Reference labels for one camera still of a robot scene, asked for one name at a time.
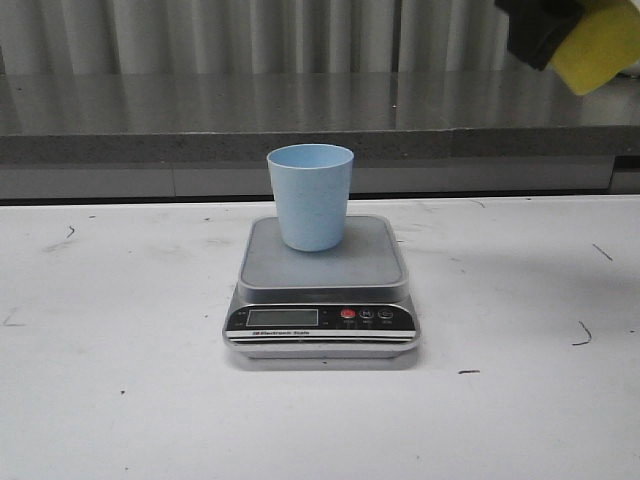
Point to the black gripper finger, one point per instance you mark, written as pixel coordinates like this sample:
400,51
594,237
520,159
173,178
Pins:
536,28

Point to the light blue plastic cup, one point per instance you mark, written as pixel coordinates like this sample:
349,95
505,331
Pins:
311,185

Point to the yellow squeeze bottle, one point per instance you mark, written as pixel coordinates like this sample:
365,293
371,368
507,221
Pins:
604,42

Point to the grey steel counter shelf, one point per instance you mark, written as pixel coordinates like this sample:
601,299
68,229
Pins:
164,137

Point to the silver digital kitchen scale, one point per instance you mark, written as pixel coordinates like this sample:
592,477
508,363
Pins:
348,303

